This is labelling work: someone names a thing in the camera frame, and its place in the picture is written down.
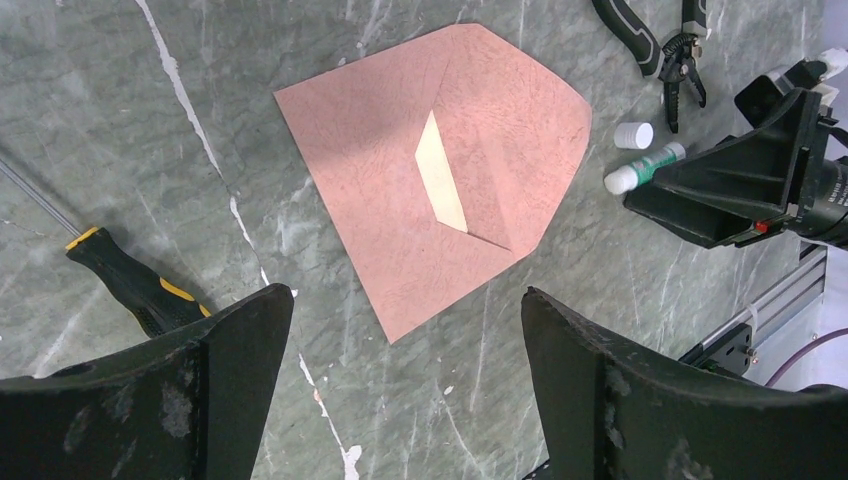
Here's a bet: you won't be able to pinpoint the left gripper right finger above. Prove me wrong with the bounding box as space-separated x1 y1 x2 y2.
521 287 847 479

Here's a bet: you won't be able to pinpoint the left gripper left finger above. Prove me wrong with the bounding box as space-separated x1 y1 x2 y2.
1 283 294 479

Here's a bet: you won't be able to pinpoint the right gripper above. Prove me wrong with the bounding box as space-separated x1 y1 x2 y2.
623 89 838 249

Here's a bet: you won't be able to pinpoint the green glue stick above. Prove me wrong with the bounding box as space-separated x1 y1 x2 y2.
603 142 686 195

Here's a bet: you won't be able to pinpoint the white glue stick cap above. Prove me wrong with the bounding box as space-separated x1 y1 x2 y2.
613 122 654 150

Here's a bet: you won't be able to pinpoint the pink envelope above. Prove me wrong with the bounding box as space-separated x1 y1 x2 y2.
275 23 592 342

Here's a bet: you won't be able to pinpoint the tan paper letter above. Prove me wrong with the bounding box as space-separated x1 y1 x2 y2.
414 111 468 233

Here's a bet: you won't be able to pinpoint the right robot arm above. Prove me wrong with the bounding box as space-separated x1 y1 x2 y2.
623 88 847 249

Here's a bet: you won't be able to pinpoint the black yellow screwdriver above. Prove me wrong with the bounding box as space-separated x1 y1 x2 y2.
1 163 211 338

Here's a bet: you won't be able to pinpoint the black pliers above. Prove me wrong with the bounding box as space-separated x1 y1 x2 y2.
592 0 708 134

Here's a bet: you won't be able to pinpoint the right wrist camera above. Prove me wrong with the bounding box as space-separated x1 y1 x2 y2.
733 47 848 130

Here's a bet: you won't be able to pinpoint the aluminium side rail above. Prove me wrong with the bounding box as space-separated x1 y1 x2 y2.
679 246 827 384

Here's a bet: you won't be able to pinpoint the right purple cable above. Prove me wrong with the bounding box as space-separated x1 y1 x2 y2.
765 327 848 389

